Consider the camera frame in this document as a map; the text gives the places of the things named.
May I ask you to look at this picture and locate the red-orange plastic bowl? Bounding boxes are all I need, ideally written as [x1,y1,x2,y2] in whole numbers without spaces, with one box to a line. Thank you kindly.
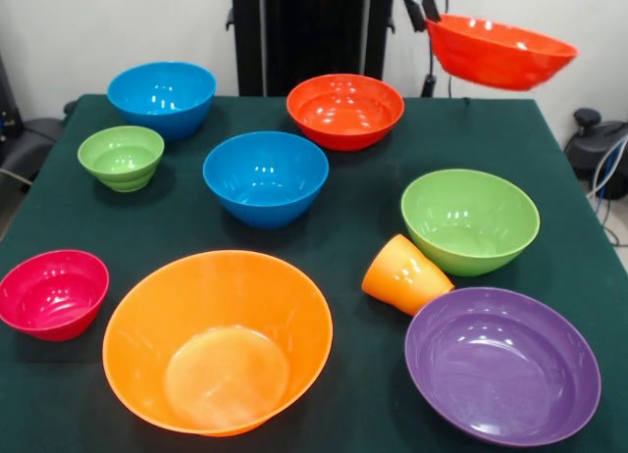
[286,73,406,153]
[425,14,579,92]

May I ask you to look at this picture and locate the dark green tablecloth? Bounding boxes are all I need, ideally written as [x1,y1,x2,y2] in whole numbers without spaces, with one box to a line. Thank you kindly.
[0,93,628,453]

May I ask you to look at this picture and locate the large green plastic bowl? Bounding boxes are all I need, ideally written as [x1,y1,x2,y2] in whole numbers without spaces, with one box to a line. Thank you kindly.
[400,168,542,277]

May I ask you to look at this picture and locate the black wheeled base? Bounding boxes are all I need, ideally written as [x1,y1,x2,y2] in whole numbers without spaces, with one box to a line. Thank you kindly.
[0,50,65,184]
[563,108,628,200]

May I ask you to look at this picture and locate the blue plastic bowl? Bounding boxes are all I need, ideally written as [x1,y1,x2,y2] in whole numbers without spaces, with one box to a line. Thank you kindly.
[202,130,330,230]
[107,61,218,141]

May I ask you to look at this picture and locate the orange plastic cup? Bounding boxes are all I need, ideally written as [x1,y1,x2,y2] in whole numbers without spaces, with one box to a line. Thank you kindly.
[361,233,456,318]

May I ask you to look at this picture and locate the small green plastic bowl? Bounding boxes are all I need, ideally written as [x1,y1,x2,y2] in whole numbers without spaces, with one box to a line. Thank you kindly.
[77,125,166,193]

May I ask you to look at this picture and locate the purple plastic bowl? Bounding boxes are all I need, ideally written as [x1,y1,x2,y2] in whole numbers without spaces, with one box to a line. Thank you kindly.
[403,286,602,448]

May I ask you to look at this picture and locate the large orange plastic bowl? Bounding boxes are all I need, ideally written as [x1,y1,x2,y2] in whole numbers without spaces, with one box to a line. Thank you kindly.
[101,249,335,438]

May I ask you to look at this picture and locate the pink plastic bowl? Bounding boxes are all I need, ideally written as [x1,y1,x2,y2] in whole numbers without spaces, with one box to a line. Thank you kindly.
[0,249,111,342]

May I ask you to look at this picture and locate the black wall cable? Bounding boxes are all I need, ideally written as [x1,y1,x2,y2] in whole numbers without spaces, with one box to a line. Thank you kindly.
[420,30,455,99]

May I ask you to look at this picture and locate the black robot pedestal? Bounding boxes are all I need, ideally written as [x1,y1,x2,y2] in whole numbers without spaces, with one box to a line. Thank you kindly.
[225,0,396,99]

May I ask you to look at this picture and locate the blue and white cable bundle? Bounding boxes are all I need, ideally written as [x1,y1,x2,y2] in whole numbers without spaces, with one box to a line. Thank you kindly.
[586,133,628,248]

